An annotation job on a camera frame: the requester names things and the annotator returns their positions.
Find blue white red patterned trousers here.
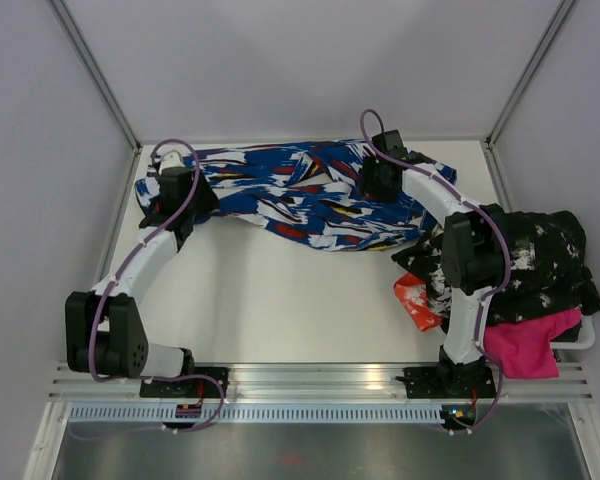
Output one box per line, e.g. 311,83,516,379
133,139,459,254

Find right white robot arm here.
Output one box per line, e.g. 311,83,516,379
363,131,512,396

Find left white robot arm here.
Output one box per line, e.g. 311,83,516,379
65,167,219,397

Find black white patterned trousers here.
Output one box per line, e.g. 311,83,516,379
392,211,600,327

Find orange white garment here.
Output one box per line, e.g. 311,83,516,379
393,273,442,332

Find pink garment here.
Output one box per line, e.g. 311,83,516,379
484,309,582,380

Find white tray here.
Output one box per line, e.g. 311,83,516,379
551,316,596,351

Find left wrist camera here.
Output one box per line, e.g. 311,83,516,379
157,150,186,173

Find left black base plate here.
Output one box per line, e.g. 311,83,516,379
139,366,230,399

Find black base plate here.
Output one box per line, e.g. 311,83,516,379
395,366,496,400
139,366,230,399

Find left aluminium frame post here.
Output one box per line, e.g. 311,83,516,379
47,0,140,153

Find aluminium frame post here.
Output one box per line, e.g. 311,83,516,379
484,0,579,150
47,0,140,153

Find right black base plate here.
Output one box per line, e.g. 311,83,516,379
395,366,496,400

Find slotted cable duct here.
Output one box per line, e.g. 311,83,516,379
69,403,443,425

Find right aluminium frame post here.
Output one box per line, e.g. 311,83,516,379
484,0,579,150

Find aluminium mounting rail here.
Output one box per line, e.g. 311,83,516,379
46,362,593,404

